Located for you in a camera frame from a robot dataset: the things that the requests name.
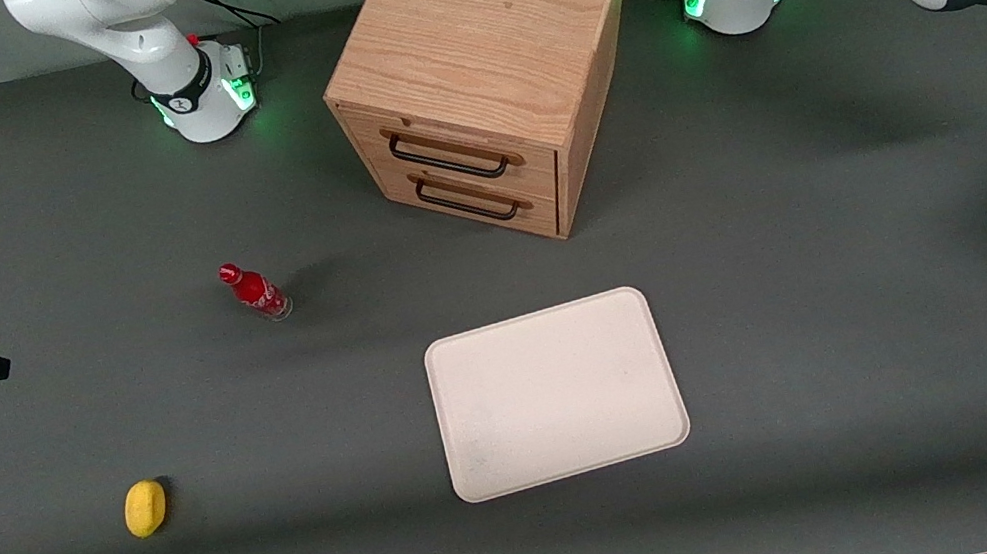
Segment beige plastic tray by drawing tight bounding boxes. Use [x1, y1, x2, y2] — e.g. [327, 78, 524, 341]
[417, 279, 698, 508]

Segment yellow lemon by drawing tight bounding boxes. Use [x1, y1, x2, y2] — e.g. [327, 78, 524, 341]
[119, 476, 173, 541]

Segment red cola bottle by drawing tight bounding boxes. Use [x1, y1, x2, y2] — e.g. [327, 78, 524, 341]
[216, 253, 297, 331]

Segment wooden drawer front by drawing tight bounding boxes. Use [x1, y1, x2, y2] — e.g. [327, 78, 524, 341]
[371, 127, 568, 268]
[342, 70, 566, 232]

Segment wooden two-drawer cabinet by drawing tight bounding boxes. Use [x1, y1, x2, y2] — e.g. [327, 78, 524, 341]
[307, 0, 678, 277]

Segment right arm base black cables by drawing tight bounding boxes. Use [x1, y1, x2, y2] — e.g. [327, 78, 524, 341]
[183, 0, 293, 96]

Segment black metal drawer handle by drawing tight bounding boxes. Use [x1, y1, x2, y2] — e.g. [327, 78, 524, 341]
[410, 153, 536, 236]
[382, 106, 528, 198]

